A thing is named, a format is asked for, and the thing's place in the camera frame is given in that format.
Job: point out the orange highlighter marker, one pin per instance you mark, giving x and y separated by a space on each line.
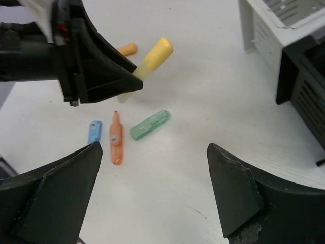
128 49

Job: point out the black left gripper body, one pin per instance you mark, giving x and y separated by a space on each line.
36 41

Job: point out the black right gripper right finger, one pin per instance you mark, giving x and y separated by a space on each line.
255 206

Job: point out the yellow highlighter marker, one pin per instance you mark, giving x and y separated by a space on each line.
153 60

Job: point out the blue correction tape case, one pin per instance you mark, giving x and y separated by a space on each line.
95 131

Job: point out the green correction tape case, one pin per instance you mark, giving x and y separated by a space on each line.
150 124

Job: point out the black slotted organizer box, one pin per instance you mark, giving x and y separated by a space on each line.
301 81

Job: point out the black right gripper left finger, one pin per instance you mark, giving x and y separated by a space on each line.
48 204

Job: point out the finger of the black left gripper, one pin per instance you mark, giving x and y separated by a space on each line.
93 70

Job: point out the white slotted organizer box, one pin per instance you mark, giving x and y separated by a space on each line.
269 26

